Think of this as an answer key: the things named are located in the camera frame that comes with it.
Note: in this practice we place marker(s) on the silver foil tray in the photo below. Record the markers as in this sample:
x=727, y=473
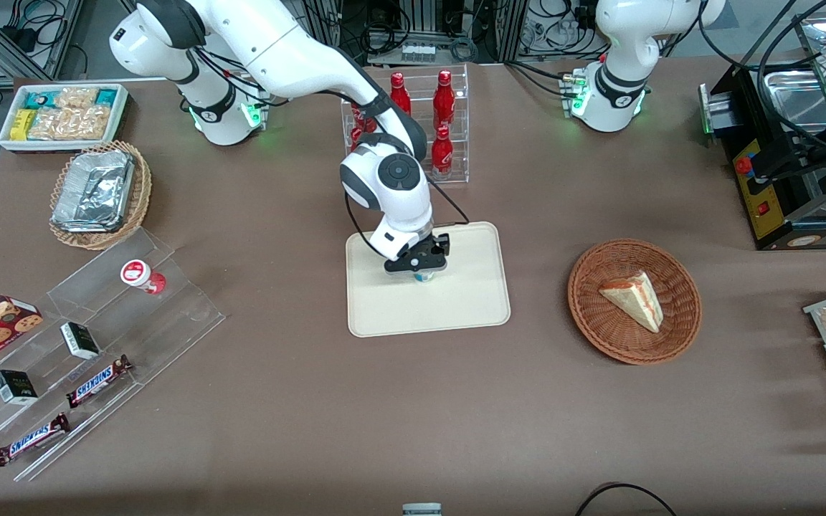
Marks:
x=94, y=190

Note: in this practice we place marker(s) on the wrapped sandwich wedge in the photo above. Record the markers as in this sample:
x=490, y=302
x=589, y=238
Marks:
x=635, y=299

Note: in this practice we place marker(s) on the yellow snack packet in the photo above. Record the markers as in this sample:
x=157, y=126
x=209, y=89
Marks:
x=22, y=125

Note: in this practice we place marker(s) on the clear acrylic step display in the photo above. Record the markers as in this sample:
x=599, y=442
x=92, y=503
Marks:
x=169, y=322

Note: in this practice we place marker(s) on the red-lid yogurt cup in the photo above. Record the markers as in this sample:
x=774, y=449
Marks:
x=139, y=274

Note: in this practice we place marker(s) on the green-lid yogurt cup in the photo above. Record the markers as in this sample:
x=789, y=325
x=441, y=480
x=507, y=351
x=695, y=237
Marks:
x=425, y=277

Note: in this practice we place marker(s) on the light wicker basket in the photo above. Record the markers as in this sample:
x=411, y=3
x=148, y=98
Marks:
x=142, y=186

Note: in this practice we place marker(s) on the shiny metal tray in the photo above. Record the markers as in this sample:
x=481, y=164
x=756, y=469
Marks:
x=796, y=100

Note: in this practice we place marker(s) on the black sealing machine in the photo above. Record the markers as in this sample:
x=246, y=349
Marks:
x=761, y=201

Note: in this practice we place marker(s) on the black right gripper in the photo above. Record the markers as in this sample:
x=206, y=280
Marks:
x=442, y=244

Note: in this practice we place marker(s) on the small grey device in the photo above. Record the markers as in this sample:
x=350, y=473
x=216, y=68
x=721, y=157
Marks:
x=421, y=509

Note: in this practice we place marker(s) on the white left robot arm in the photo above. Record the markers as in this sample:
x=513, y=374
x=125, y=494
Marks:
x=617, y=79

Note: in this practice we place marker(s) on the clear acrylic bottle rack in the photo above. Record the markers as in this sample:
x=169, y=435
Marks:
x=459, y=122

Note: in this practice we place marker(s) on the clear rice cracker bag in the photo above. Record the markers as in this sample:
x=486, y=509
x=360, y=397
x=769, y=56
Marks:
x=76, y=97
x=69, y=123

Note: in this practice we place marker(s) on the small black box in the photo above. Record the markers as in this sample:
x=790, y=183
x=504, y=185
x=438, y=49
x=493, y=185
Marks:
x=80, y=341
x=14, y=388

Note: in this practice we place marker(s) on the teal snack packet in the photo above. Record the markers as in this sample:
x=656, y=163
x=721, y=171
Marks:
x=40, y=99
x=106, y=97

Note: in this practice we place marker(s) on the brown wicker basket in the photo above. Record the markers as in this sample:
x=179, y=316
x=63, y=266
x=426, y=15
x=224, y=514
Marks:
x=599, y=322

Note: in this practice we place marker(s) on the white snack bin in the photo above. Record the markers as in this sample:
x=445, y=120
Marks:
x=120, y=115

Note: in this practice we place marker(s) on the red cola bottle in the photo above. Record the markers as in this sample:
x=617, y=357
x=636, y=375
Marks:
x=360, y=118
x=442, y=154
x=444, y=100
x=401, y=97

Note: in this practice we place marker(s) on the white power strip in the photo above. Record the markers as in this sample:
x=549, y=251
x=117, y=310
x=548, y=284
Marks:
x=419, y=51

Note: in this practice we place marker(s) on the brown Snickers bar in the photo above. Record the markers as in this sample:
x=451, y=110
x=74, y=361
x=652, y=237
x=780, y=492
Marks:
x=31, y=439
x=97, y=382

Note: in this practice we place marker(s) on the beige plastic tray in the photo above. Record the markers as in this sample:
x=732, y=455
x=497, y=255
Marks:
x=470, y=301

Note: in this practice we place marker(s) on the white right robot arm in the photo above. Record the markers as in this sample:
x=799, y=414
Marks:
x=291, y=50

